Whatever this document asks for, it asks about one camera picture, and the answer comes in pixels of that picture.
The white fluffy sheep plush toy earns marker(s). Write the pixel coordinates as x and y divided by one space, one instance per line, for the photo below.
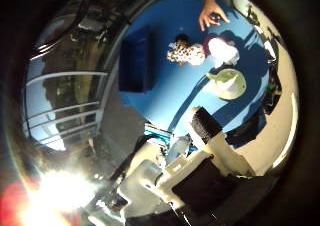
223 51

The brown spotted white plush toy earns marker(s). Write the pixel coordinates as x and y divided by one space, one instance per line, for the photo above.
185 52

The green round plush toy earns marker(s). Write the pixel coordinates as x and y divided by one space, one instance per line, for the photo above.
228 84

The blue plastic container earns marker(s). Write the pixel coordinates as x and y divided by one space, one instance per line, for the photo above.
135 62

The white window frame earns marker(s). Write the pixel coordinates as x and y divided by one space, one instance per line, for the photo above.
66 109

